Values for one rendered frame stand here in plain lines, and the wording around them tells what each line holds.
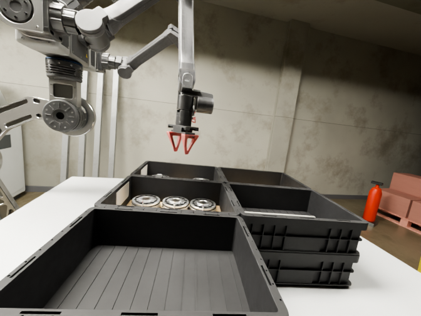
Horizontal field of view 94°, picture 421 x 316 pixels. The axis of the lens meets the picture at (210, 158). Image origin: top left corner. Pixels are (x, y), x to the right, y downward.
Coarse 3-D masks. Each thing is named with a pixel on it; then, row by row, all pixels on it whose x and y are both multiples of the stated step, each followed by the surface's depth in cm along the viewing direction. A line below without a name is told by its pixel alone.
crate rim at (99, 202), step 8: (128, 176) 78; (136, 176) 80; (144, 176) 81; (120, 184) 69; (224, 184) 81; (112, 192) 61; (104, 200) 56; (232, 200) 65; (136, 208) 52; (144, 208) 53; (152, 208) 53; (160, 208) 54; (168, 208) 54; (232, 208) 60
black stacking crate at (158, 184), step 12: (132, 180) 80; (144, 180) 80; (156, 180) 80; (132, 192) 81; (144, 192) 81; (156, 192) 81; (168, 192) 82; (180, 192) 82; (192, 192) 83; (204, 192) 83; (216, 192) 84; (216, 204) 84; (228, 204) 67
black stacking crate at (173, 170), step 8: (152, 168) 110; (160, 168) 110; (168, 168) 110; (176, 168) 111; (184, 168) 111; (192, 168) 111; (200, 168) 112; (208, 168) 112; (176, 176) 112; (184, 176) 112; (192, 176) 112; (200, 176) 113; (208, 176) 113; (216, 176) 103
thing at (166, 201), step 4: (172, 196) 81; (176, 196) 81; (164, 200) 76; (168, 200) 76; (184, 200) 78; (188, 200) 79; (164, 204) 73; (168, 204) 73; (172, 204) 74; (176, 204) 73; (180, 204) 74; (184, 204) 74
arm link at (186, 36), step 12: (180, 0) 73; (192, 0) 74; (180, 12) 73; (192, 12) 74; (180, 24) 72; (192, 24) 73; (180, 36) 71; (192, 36) 72; (180, 48) 70; (192, 48) 71; (180, 60) 69; (192, 60) 70; (180, 72) 68; (192, 72) 69; (180, 84) 68; (192, 84) 68
